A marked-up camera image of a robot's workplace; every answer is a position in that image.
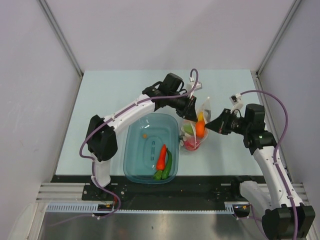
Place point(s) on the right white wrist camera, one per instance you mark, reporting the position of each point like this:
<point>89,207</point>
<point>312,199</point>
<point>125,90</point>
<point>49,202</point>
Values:
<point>236,101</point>

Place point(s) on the right aluminium frame post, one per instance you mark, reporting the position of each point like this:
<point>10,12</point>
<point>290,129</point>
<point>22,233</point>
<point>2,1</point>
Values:
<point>279,35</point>

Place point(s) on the aluminium frame post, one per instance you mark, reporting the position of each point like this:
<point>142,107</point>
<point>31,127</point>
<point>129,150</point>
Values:
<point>279,35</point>
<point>58,32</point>

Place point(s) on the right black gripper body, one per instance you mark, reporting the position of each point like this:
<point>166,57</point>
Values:
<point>229,123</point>

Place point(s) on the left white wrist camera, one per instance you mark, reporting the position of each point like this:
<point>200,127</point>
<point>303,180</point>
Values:
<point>192,86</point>

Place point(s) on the orange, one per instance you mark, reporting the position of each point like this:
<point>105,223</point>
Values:
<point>200,129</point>

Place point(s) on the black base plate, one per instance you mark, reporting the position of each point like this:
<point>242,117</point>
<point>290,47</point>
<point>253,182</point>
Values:
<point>183,193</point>

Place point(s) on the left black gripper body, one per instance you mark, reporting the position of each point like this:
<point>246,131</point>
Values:
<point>182,106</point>

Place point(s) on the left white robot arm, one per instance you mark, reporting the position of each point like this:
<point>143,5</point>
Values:
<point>101,137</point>

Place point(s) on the green cucumber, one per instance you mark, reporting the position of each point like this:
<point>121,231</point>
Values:
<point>168,166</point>

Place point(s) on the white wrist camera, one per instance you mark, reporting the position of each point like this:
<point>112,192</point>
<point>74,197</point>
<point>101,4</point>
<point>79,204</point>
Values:
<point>236,101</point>
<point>192,86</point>

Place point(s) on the red chili pepper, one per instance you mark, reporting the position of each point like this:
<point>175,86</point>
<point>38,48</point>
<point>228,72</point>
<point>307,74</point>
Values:
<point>161,162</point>

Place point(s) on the blue transparent plastic bin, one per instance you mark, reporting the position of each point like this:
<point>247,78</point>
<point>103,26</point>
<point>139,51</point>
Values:
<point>141,154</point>

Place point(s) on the red apple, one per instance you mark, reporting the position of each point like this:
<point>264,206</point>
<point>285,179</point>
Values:
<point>191,144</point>

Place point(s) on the clear zip top bag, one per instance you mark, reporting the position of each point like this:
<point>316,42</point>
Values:
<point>206,109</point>

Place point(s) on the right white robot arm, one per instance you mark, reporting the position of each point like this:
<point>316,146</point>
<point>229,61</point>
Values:
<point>283,213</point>

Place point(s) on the green star fruit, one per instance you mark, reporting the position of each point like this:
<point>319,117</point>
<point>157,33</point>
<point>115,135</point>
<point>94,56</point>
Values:
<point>189,129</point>

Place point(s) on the left aluminium frame post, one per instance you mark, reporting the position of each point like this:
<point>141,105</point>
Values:
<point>58,32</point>

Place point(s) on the aluminium rail left side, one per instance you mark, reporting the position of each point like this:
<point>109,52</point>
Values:
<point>60,192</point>

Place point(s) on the white cable duct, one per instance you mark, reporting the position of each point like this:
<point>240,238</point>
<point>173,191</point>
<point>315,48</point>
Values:
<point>96,208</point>

